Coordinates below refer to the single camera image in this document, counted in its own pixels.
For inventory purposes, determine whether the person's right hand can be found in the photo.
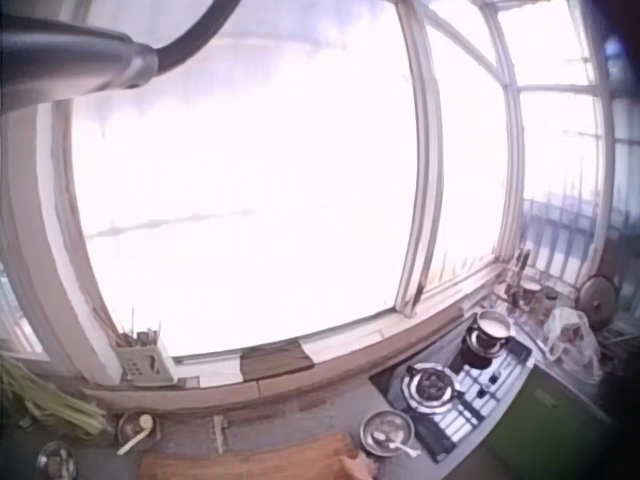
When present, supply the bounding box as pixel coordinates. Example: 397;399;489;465
342;450;380;480

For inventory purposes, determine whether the steel bowl with food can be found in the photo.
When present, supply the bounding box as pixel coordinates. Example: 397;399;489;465
359;409;416;457

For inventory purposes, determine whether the white spoon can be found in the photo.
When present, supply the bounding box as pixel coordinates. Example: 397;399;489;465
372;430;422;458

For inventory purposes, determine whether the wooden cutting board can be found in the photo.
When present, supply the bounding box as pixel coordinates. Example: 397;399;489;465
138;431;362;480

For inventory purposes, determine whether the steel gas stove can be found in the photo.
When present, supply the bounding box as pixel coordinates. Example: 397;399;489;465
368;319;535;464

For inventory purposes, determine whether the dark folded cloth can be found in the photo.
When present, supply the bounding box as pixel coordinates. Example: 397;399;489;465
239;340;315;382

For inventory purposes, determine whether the green cabinet door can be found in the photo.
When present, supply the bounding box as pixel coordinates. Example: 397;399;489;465
485;364;615;469

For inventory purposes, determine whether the steel pot with white rim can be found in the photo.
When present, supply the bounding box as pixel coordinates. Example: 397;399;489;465
465;309;517;357

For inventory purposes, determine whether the white plastic ladle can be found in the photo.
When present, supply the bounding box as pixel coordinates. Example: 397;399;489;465
116;413;154;456

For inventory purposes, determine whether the small dark bowl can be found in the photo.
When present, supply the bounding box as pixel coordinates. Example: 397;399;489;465
116;410;160;447

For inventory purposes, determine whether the white utensil holder with chopsticks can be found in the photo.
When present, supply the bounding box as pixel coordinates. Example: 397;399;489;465
113;306;179;387

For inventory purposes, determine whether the dark sauce bottle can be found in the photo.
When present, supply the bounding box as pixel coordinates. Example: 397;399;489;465
504;248;532;304

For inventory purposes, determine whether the clear plastic bag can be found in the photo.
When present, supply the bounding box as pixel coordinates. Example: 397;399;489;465
542;305;603;385

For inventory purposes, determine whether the round brown pan lid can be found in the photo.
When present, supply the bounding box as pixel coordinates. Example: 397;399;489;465
575;273;619;321

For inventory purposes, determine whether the small steel bowl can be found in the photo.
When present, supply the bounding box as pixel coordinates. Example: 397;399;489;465
35;440;78;480

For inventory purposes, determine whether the bunch of green vegetable stalks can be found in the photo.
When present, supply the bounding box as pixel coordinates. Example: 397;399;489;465
0;352;115;441

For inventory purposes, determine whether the white window frame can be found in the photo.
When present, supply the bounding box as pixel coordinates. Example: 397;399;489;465
0;0;619;389

